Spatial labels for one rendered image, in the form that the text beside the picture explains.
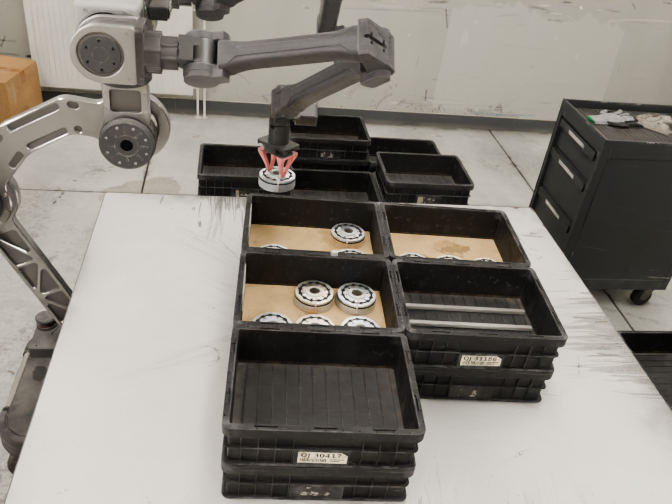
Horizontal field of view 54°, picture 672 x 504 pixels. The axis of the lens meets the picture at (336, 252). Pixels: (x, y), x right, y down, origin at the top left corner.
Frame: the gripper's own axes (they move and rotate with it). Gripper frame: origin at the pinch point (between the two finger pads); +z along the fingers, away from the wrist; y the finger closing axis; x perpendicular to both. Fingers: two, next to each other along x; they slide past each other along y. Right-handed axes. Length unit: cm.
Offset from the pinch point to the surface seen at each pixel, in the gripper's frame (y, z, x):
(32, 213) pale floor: 182, 99, -19
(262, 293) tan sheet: -16.6, 22.8, 21.2
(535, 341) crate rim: -81, 15, -4
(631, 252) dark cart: -68, 68, -173
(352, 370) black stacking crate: -51, 24, 26
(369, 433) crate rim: -70, 15, 47
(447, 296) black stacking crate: -52, 23, -16
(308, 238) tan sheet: -7.4, 21.9, -7.9
